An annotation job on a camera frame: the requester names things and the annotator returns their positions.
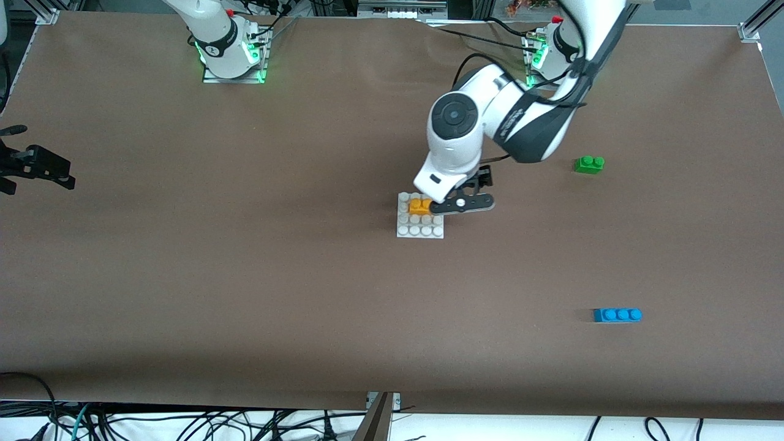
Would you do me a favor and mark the white studded base plate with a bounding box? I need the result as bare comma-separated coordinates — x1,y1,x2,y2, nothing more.
396,192,445,239

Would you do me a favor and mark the blue three-stud block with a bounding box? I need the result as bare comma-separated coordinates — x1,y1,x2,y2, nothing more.
593,307,643,323

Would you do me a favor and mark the orange patterned object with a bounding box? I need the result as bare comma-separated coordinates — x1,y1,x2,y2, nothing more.
505,0,552,17

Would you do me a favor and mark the grey metal rack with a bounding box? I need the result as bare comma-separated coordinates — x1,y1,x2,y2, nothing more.
357,0,450,23

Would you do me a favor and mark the brown table cover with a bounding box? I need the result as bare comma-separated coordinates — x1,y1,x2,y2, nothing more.
0,11,784,423

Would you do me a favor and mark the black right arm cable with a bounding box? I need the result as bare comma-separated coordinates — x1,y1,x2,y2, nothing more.
0,43,13,117

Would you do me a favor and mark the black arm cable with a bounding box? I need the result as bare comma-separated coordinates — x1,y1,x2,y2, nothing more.
452,0,631,169
0,43,13,117

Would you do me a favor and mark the black base cable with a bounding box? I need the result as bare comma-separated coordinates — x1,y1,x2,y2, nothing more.
484,17,540,39
245,0,302,47
429,24,540,55

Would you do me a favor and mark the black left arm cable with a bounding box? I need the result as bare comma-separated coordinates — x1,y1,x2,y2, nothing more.
452,0,631,169

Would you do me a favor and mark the metal table bracket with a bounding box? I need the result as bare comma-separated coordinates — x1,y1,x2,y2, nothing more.
352,391,402,441

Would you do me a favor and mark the teal cable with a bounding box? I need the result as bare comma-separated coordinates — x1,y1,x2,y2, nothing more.
52,401,92,441

